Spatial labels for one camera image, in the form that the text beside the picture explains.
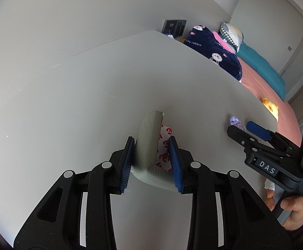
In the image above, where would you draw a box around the yellow duck plush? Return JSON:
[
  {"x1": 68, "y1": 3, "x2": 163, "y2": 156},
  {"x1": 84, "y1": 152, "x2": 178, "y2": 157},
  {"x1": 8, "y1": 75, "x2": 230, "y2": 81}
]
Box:
[{"x1": 261, "y1": 98, "x2": 279, "y2": 121}]

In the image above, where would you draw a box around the black wall panel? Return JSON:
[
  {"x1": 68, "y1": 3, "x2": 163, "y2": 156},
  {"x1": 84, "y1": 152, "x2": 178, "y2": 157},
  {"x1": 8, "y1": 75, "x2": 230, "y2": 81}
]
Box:
[{"x1": 163, "y1": 19, "x2": 188, "y2": 37}]

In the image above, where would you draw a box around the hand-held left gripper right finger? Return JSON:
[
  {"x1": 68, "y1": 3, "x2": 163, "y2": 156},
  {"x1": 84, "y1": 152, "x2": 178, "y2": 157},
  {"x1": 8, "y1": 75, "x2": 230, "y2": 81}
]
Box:
[{"x1": 167, "y1": 135, "x2": 291, "y2": 250}]

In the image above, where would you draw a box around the checkered pillow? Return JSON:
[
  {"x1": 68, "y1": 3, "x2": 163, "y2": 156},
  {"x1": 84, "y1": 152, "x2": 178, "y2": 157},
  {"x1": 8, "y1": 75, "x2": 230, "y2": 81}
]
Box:
[{"x1": 219, "y1": 22, "x2": 244, "y2": 53}]

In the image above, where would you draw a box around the person's right hand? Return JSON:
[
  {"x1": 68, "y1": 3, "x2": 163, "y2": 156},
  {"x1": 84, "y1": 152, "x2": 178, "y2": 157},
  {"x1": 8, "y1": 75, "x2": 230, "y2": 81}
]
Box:
[{"x1": 265, "y1": 180, "x2": 303, "y2": 231}]

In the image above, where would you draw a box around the purple clear wrapper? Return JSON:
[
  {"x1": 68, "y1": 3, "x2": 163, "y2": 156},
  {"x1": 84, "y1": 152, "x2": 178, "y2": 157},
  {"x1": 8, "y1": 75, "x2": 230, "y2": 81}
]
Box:
[{"x1": 230, "y1": 115, "x2": 246, "y2": 132}]

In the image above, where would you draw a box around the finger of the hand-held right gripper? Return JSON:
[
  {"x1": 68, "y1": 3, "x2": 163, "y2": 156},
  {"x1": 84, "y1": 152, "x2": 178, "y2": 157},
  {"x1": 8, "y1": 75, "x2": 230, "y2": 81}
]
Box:
[
  {"x1": 227, "y1": 125, "x2": 259, "y2": 153},
  {"x1": 246, "y1": 121, "x2": 302, "y2": 159}
]

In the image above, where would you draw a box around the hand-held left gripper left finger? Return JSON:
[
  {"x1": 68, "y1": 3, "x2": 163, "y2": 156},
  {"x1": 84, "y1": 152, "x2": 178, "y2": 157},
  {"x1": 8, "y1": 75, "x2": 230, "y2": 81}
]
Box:
[{"x1": 13, "y1": 136, "x2": 136, "y2": 250}]

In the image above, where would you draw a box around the pink cloth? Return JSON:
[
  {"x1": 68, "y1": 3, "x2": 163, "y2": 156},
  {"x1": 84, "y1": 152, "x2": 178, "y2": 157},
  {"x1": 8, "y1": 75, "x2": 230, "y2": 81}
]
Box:
[{"x1": 211, "y1": 31, "x2": 236, "y2": 54}]

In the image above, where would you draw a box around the bed with pink sheet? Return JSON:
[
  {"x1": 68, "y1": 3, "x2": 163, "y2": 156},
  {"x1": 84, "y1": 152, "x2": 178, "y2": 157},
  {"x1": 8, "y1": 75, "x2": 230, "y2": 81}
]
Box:
[{"x1": 239, "y1": 57, "x2": 302, "y2": 146}]

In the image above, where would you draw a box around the teal pillow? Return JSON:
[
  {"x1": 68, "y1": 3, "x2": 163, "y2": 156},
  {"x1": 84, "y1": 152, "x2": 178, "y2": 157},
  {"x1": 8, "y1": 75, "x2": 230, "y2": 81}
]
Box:
[{"x1": 236, "y1": 42, "x2": 287, "y2": 101}]

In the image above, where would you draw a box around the navy printed blanket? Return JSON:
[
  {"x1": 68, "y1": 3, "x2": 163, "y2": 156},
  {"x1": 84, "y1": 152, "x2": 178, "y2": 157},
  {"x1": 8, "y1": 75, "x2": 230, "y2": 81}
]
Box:
[{"x1": 185, "y1": 25, "x2": 243, "y2": 82}]

